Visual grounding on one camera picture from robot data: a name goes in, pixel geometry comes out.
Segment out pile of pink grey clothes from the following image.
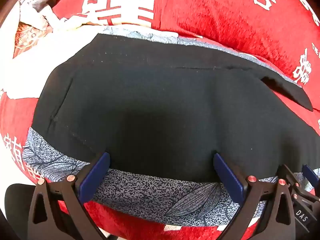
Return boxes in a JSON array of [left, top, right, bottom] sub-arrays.
[[19, 0, 84, 32]]

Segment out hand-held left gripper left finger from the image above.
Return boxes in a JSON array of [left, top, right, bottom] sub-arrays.
[[27, 151, 112, 240]]

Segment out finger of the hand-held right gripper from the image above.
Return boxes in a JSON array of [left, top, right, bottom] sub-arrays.
[[302, 164, 320, 191], [278, 164, 316, 203]]

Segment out black pants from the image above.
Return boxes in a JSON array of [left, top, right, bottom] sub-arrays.
[[32, 33, 320, 183]]

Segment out blue-grey leaf print cloth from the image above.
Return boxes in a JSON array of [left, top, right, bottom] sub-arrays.
[[22, 24, 320, 227]]

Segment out red printed blanket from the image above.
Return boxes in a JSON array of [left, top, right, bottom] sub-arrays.
[[0, 0, 320, 240]]

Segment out red gold patterned cloth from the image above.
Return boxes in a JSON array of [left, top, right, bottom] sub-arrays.
[[13, 22, 54, 59]]

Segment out cream white cloth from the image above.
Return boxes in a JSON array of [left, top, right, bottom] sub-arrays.
[[0, 4, 100, 99]]

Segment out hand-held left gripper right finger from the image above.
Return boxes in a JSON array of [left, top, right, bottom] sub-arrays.
[[213, 152, 297, 240]]

